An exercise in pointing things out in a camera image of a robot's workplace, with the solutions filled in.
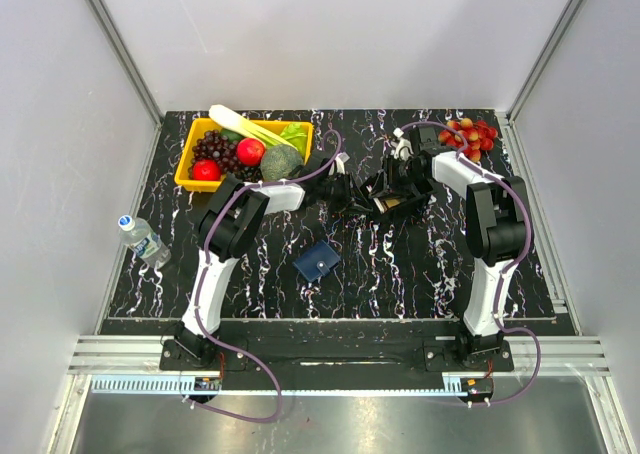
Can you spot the green lettuce leaf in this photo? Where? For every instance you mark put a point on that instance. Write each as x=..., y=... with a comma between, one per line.
x=297, y=135

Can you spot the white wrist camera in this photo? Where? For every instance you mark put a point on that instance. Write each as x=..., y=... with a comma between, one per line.
x=402, y=146
x=339, y=163

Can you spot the white daikon radish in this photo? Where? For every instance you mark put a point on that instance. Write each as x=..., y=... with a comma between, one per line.
x=231, y=120

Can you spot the clear water bottle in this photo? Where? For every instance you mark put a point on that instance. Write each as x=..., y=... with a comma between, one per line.
x=138, y=236

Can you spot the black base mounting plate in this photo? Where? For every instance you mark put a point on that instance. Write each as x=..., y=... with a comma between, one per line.
x=336, y=355

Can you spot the red apple lower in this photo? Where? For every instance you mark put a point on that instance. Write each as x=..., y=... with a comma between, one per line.
x=206, y=170

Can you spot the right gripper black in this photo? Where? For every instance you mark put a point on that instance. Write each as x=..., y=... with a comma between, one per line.
x=390, y=180

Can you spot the dark blue grape bunch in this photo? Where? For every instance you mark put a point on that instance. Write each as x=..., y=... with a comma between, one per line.
x=246, y=173

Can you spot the red apple upper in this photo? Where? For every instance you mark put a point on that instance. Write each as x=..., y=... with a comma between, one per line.
x=250, y=152

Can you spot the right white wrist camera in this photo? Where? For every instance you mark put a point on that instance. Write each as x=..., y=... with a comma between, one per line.
x=402, y=146

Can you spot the blue card holder wallet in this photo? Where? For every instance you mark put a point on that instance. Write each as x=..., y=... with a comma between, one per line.
x=317, y=262

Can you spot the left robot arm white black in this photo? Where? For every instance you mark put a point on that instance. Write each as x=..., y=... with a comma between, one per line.
x=228, y=229

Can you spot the red apple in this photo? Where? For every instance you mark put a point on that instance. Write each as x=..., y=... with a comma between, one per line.
x=250, y=152
x=206, y=170

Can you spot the green cantaloupe melon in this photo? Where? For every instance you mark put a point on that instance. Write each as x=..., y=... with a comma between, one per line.
x=279, y=161

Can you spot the green avocado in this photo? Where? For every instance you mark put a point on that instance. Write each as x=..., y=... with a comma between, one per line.
x=230, y=136

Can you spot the gold cards stack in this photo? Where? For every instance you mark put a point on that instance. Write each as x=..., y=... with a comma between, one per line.
x=386, y=204

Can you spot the purple grape bunch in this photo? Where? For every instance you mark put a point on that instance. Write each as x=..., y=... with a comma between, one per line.
x=211, y=146

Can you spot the red lychee bunch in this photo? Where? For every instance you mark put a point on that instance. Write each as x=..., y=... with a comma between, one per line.
x=479, y=135

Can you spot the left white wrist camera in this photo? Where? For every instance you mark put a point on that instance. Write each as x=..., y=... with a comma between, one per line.
x=339, y=163

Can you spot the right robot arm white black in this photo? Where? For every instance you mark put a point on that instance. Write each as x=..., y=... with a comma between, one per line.
x=498, y=229

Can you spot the black card tray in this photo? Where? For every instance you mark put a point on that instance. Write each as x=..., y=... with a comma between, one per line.
x=373, y=189

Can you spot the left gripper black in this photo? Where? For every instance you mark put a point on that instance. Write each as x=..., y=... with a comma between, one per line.
x=351, y=192

